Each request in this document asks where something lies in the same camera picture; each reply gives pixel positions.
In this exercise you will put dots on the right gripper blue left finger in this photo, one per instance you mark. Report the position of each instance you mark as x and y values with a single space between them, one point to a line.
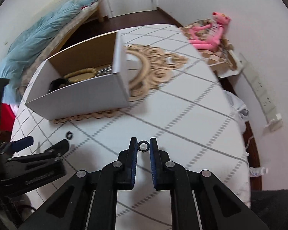
127 171

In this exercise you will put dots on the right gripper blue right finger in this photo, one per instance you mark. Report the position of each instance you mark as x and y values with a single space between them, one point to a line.
158 158

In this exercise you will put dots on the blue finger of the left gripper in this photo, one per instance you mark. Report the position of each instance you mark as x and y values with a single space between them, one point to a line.
16 146
59 149

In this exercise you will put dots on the red bed sheet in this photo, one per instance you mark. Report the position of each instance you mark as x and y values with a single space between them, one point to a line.
7 118

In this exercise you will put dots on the white patterned tablecloth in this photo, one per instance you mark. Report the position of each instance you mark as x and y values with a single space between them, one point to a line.
174 97

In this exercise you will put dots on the white cardboard box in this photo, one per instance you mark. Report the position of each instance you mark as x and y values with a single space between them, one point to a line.
105 92

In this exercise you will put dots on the light blue duvet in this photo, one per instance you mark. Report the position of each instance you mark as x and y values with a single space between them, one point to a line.
29 45

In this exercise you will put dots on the white plastic bag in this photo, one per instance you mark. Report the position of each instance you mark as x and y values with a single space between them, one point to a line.
240 110

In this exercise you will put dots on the checkered cushion stool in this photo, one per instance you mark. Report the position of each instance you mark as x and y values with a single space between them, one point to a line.
221 59

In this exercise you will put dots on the black fuzzy seat cover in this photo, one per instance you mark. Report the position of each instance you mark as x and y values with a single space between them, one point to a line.
271 207

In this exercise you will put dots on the pink panther plush toy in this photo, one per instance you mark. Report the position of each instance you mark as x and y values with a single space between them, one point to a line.
216 29

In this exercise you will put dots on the bed with checkered mattress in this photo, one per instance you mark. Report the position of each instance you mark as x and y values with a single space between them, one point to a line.
87 13

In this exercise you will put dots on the white charger with cable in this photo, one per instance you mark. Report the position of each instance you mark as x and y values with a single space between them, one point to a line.
271 123

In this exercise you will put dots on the white wall power strip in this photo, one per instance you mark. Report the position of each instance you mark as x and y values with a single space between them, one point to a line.
262 96

